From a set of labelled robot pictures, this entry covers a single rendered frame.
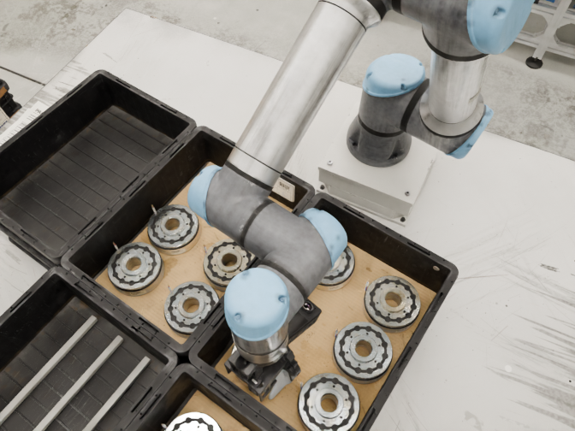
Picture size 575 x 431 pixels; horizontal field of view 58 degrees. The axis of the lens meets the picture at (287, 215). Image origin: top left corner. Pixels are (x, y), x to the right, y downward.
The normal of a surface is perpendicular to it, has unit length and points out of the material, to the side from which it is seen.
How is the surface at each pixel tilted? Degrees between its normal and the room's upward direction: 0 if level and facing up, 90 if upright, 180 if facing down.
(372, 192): 90
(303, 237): 0
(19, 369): 0
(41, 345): 0
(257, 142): 32
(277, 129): 40
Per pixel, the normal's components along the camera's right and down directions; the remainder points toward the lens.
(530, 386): -0.01, -0.53
